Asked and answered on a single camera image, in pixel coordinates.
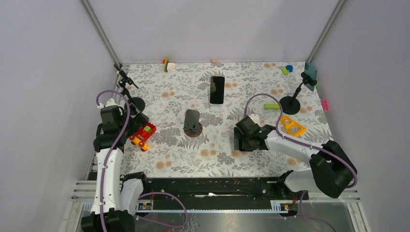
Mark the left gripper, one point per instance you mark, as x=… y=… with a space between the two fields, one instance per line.
x=137 y=121

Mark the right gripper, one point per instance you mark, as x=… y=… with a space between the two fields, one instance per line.
x=238 y=134

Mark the wooden-base grey phone stand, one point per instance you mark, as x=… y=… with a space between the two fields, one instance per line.
x=192 y=127

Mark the purple-edged black phone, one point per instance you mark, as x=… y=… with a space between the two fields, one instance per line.
x=246 y=145

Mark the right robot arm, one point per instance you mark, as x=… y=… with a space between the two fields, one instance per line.
x=330 y=170

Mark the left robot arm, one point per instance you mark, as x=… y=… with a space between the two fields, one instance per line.
x=115 y=200

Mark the white phone stand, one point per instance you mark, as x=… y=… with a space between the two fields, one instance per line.
x=216 y=108

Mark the black phone on white stand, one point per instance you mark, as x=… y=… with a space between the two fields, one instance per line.
x=217 y=84

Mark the right black tripod stand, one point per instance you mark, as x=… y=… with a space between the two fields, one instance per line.
x=290 y=104

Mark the teal phone on tripod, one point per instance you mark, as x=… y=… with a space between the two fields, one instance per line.
x=309 y=76

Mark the red yellow toy truck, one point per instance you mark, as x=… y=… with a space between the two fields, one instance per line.
x=142 y=135

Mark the floral patterned mat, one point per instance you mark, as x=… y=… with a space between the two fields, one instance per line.
x=248 y=87

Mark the colourful block stack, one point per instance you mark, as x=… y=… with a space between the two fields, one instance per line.
x=168 y=66

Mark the green cylinder block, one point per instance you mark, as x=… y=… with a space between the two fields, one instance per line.
x=284 y=71

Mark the blue heart block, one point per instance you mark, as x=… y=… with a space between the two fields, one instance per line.
x=289 y=68

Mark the pink brick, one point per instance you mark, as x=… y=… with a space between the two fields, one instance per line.
x=325 y=105

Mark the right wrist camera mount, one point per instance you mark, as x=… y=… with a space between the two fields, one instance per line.
x=255 y=118

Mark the yellow triangle frame toy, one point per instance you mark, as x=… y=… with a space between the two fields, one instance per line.
x=292 y=127

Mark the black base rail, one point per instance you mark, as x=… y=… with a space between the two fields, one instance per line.
x=223 y=194

